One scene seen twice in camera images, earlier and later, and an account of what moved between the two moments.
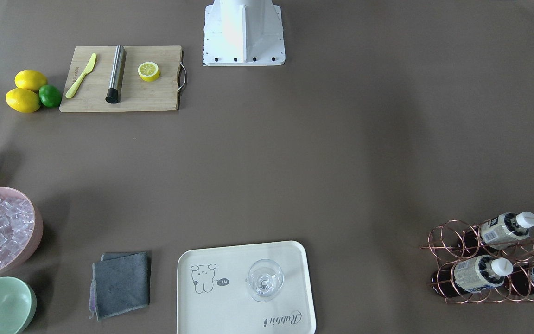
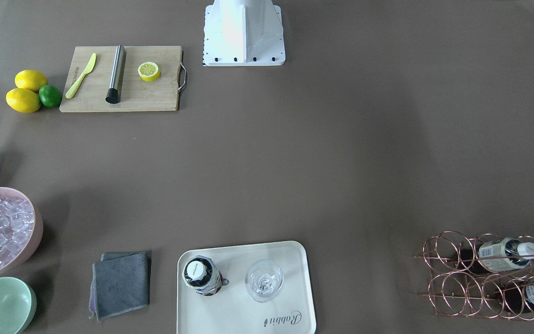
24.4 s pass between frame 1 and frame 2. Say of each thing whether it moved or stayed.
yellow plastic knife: stayed
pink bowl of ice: stayed
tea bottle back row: moved
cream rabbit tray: stayed
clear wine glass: stayed
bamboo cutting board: stayed
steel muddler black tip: stayed
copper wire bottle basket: moved
